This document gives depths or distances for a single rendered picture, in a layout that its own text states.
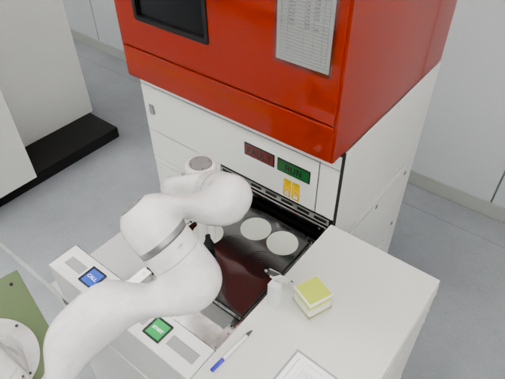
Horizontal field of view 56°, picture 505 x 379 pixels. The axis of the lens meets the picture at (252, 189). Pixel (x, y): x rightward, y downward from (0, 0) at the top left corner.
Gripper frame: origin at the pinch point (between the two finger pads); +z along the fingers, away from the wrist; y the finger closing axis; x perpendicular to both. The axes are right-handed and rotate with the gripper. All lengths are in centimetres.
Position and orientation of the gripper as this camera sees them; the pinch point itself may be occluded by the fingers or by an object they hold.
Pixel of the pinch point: (208, 244)
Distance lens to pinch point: 145.5
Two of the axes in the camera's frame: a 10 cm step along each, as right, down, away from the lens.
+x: 9.9, -1.0, 1.0
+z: 0.1, 7.4, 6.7
